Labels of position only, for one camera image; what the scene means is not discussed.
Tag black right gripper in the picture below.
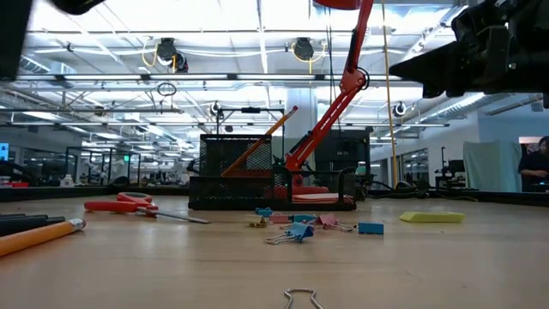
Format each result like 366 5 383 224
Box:
389 24 549 99

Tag yellow rectangular eraser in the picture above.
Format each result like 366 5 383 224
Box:
399 210 467 224

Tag blue eraser block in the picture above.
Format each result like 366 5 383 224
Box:
358 221 385 235

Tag pink sticky note pad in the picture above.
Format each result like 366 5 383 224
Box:
291 192 355 205

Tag black mesh desk organizer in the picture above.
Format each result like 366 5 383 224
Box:
187 133 358 212

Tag red handled scissors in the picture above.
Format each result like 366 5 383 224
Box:
83 191 210 225

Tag black ballpoint pen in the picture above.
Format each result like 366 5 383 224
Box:
0 216 67 237
0 212 49 222

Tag pale green fabric screen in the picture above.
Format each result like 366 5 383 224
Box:
462 140 523 193

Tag person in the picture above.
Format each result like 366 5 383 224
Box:
517 136 549 193

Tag red desk lamp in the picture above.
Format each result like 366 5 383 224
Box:
220 0 375 195

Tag yellow hanging cable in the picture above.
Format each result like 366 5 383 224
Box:
380 0 399 188

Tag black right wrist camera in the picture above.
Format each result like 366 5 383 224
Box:
452 2 522 44

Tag black lamp power cable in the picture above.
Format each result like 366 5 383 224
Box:
354 179 480 203

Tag black background gantry frame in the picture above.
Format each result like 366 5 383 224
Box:
215 106 287 142

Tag silver wire clip handle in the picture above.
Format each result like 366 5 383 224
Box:
282 287 325 309

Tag black hanging cable loop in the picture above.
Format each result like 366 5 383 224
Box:
156 82 178 98

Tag black background workstation frame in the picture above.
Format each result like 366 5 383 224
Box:
64 146 142 186

